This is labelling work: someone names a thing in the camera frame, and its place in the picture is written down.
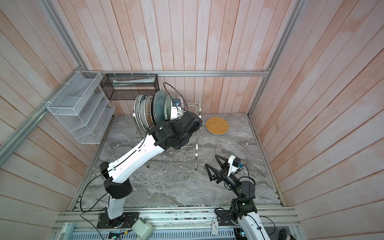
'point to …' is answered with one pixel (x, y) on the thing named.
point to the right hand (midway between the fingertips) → (211, 161)
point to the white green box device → (142, 230)
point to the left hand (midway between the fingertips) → (175, 119)
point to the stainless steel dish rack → (187, 155)
